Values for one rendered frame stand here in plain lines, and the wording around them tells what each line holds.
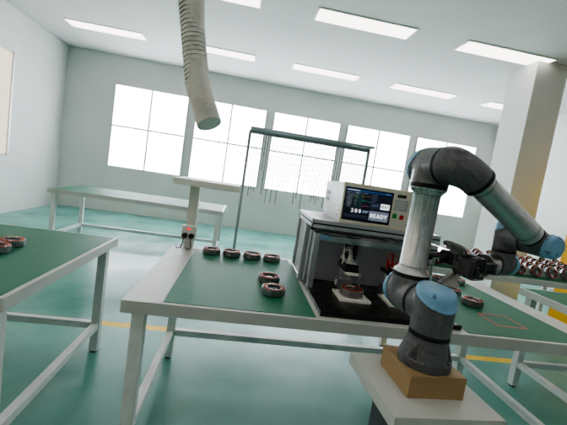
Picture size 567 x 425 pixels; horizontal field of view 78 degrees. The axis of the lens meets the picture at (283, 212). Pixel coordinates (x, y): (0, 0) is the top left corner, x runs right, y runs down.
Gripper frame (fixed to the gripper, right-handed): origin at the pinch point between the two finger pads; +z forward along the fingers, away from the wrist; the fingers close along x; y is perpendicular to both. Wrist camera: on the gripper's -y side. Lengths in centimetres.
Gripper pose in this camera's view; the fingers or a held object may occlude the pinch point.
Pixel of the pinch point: (436, 263)
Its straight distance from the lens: 123.2
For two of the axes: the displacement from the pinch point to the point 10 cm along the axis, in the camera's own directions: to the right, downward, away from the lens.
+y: 4.3, 1.9, -8.8
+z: -9.0, -0.5, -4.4
